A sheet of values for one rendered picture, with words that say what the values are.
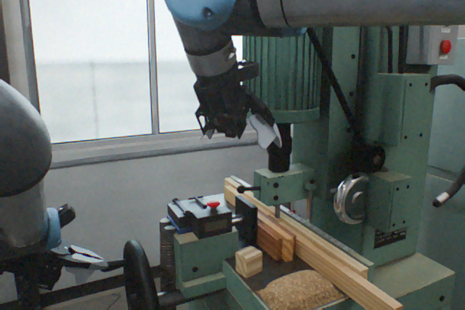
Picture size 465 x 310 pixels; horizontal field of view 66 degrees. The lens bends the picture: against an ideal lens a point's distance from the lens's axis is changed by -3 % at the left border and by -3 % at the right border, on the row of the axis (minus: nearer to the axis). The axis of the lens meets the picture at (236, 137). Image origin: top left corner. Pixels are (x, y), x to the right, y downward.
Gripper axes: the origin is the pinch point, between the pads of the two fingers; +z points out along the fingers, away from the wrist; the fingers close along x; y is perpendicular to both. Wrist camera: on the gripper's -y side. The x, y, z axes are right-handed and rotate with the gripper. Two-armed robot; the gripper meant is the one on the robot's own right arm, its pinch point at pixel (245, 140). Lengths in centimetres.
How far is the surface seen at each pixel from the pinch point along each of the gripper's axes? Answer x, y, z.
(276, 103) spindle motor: 4.1, -9.2, -2.0
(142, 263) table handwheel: -14.4, 25.8, 9.7
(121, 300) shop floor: -102, 11, 139
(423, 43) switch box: 31.3, -32.5, -1.7
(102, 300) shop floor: -112, 15, 136
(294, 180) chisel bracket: 6.9, -4.6, 17.5
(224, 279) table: -2.9, 19.9, 23.8
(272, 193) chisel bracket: 3.2, 0.5, 16.7
